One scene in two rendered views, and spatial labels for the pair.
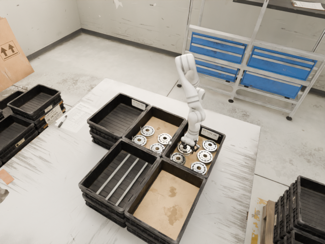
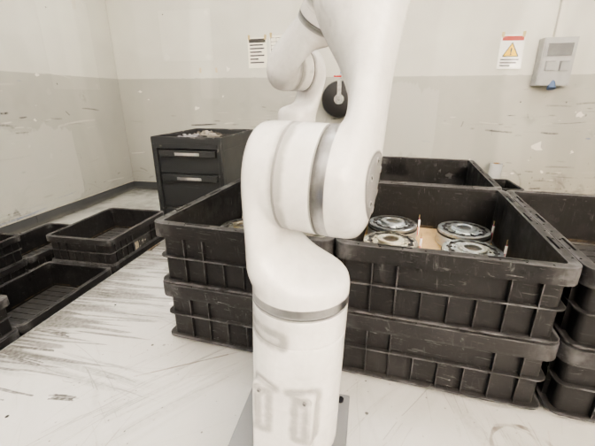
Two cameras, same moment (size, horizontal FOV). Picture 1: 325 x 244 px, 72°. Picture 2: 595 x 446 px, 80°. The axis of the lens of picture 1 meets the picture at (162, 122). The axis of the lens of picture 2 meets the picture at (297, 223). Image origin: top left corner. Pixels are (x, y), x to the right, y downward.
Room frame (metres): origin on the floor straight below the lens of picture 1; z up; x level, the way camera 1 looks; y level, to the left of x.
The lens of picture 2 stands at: (1.63, -0.29, 1.12)
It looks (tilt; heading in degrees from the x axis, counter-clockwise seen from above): 20 degrees down; 172
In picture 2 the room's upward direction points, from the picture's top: straight up
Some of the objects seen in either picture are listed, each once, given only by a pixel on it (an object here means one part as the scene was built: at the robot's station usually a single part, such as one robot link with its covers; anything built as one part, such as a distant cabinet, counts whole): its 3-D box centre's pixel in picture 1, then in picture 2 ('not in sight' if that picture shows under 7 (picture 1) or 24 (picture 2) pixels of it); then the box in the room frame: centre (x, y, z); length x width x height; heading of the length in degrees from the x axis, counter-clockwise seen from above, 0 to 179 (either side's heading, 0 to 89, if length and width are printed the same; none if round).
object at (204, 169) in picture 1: (199, 168); not in sight; (0.82, -0.26, 0.86); 0.10 x 0.10 x 0.01
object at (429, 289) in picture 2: (155, 133); (433, 242); (1.08, 0.04, 0.87); 0.40 x 0.30 x 0.11; 155
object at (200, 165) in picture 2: not in sight; (212, 197); (-0.84, -0.54, 0.45); 0.60 x 0.45 x 0.90; 160
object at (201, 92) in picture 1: (197, 98); (302, 221); (1.34, -0.24, 1.01); 0.09 x 0.09 x 0.17; 60
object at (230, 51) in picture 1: (214, 57); not in sight; (2.82, -0.62, 0.60); 0.72 x 0.03 x 0.56; 70
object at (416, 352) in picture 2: not in sight; (426, 293); (1.08, 0.04, 0.76); 0.40 x 0.30 x 0.12; 155
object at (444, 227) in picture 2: (139, 140); (463, 230); (1.01, 0.15, 0.86); 0.10 x 0.10 x 0.01
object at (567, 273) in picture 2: (155, 129); (436, 216); (1.08, 0.04, 0.92); 0.40 x 0.30 x 0.02; 155
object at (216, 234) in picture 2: (195, 146); (278, 203); (0.95, -0.23, 0.92); 0.40 x 0.30 x 0.02; 155
